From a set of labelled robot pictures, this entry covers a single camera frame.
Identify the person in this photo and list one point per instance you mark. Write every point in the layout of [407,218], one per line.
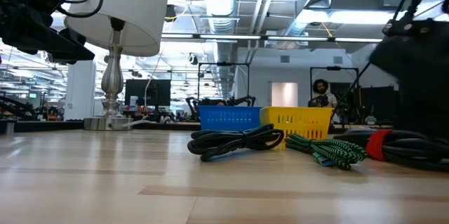
[321,99]

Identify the ceiling light panel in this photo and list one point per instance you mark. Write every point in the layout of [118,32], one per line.
[350,17]

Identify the black metal frame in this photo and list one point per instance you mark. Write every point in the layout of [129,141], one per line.
[333,68]
[224,64]

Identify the black equipment case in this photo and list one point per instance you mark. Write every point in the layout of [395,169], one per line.
[379,104]

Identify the long light strip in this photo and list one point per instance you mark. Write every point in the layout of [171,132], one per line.
[298,38]

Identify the black ceiling device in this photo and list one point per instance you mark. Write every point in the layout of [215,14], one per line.
[170,12]

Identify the black monitor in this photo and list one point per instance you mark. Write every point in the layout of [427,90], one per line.
[147,92]

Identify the blue plastic basket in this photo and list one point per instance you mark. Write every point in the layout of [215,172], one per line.
[228,118]

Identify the wall vent grille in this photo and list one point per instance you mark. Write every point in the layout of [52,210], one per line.
[285,59]
[337,59]

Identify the black background robot arm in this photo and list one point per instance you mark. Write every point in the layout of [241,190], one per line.
[243,100]
[194,103]

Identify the yellow plastic basket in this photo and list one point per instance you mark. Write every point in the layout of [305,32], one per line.
[298,122]

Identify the table lamp with white shade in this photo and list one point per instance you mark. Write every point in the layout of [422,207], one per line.
[133,6]

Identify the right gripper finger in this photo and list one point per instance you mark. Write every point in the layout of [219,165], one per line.
[421,111]

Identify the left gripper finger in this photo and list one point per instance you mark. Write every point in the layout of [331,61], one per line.
[73,36]
[59,50]

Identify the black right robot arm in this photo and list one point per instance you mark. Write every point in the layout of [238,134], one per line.
[431,27]

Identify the white wipes canister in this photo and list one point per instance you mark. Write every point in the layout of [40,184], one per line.
[133,103]

